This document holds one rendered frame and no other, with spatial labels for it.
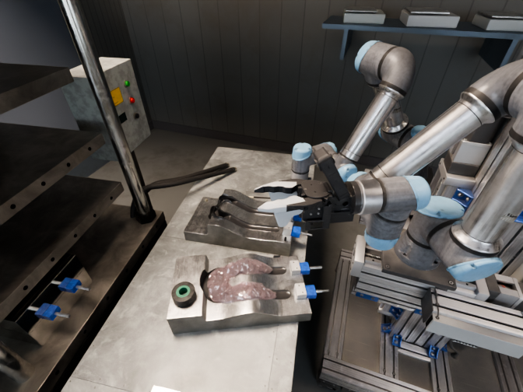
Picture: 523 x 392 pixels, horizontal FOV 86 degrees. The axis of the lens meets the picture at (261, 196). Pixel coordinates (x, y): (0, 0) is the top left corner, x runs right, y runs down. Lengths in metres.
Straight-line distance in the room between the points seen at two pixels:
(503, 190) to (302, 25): 2.61
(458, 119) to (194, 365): 1.03
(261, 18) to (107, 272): 2.65
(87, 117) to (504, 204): 1.50
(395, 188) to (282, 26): 2.70
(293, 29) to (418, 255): 2.55
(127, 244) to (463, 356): 1.83
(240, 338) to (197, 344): 0.15
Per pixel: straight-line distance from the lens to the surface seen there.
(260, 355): 1.10
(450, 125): 0.79
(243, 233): 1.28
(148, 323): 1.21
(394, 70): 1.10
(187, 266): 1.17
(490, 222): 0.85
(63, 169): 1.22
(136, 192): 1.47
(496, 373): 2.08
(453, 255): 0.92
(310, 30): 3.13
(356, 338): 1.84
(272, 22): 3.21
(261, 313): 1.06
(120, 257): 1.47
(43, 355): 1.34
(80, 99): 1.48
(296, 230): 1.27
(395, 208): 0.65
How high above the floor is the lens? 1.82
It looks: 39 degrees down
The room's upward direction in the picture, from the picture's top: straight up
